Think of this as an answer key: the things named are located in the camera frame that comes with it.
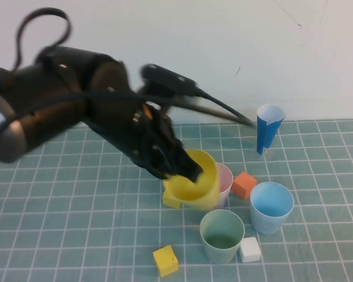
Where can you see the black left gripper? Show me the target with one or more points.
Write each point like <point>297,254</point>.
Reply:
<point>147,141</point>

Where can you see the yellow cup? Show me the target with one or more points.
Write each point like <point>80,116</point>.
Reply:
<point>200,194</point>

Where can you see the pink cup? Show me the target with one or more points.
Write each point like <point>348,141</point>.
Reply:
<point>226,182</point>

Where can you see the blue cup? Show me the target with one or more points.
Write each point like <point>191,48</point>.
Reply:
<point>270,205</point>

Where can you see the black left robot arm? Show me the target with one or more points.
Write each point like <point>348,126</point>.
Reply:
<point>47,117</point>

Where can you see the plain yellow cube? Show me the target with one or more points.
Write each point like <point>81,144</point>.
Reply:
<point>170,201</point>

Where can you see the orange cube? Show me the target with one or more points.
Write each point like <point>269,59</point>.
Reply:
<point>243,185</point>

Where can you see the green cup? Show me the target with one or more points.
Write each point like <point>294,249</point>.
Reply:
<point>222,235</point>

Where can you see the notched yellow cube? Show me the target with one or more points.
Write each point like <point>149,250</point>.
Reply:
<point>164,261</point>

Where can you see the blue paper cone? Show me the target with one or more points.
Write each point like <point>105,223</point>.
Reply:
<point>266,132</point>

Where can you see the white cube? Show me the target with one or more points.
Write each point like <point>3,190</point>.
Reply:
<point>249,249</point>

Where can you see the green checked tablecloth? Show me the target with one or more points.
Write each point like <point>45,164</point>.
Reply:
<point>76,220</point>

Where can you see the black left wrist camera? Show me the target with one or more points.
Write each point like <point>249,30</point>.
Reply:
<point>167,77</point>

